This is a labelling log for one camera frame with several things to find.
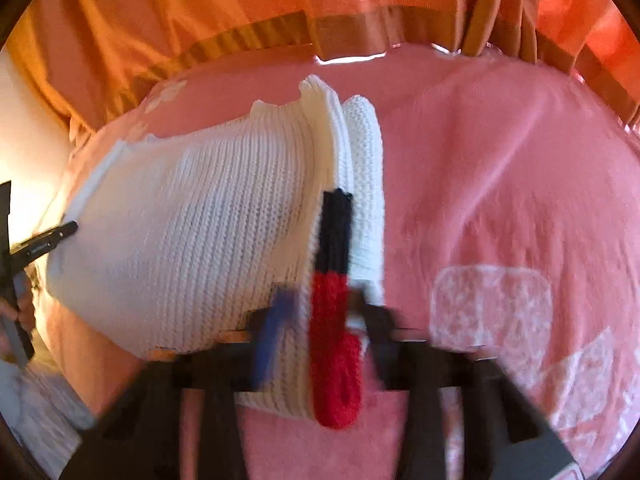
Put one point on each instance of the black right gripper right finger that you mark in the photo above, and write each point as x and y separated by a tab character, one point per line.
465	419

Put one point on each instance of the white red black knit sweater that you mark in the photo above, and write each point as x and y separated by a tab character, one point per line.
179	240

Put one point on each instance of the person's left hand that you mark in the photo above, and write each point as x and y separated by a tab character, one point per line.
17	321

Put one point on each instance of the grey white patterned cloth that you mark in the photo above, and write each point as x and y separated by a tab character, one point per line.
44	412

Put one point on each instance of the orange curtain with brown band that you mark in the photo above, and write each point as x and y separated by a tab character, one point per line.
93	60

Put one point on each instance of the pink checkered bed sheet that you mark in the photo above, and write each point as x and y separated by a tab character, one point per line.
512	215

